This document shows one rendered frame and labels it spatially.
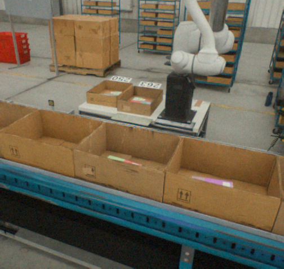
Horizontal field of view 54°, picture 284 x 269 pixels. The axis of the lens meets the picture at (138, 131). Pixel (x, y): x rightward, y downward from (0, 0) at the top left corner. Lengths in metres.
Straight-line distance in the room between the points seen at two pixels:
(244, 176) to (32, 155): 0.94
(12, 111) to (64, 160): 0.61
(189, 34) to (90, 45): 3.95
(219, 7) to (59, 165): 1.24
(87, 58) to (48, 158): 4.67
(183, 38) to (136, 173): 1.16
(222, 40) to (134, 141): 0.95
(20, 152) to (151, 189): 0.63
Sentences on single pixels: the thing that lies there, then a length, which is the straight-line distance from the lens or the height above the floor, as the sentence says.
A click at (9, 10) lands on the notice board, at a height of 1.15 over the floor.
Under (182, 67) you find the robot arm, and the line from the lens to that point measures 1.57.
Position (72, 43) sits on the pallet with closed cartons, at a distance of 5.98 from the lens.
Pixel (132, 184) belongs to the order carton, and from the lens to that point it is 1.12.
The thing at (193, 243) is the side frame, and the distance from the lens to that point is 1.12.
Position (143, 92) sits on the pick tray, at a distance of 2.54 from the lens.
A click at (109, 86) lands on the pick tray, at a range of 2.71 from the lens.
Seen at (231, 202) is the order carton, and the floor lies 0.99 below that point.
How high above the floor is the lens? 1.65
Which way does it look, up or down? 28 degrees down
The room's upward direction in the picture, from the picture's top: 2 degrees clockwise
